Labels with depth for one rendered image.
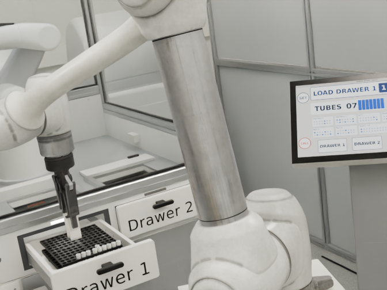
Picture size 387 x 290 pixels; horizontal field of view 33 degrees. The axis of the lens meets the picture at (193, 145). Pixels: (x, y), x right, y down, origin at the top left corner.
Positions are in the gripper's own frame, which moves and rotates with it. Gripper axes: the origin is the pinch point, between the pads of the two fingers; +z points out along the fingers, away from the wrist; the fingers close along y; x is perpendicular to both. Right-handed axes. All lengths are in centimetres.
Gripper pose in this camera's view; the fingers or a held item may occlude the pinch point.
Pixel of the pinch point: (72, 225)
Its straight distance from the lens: 178.6
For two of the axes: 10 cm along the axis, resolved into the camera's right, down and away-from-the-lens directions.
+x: -8.7, 2.4, -4.4
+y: -4.8, -1.6, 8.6
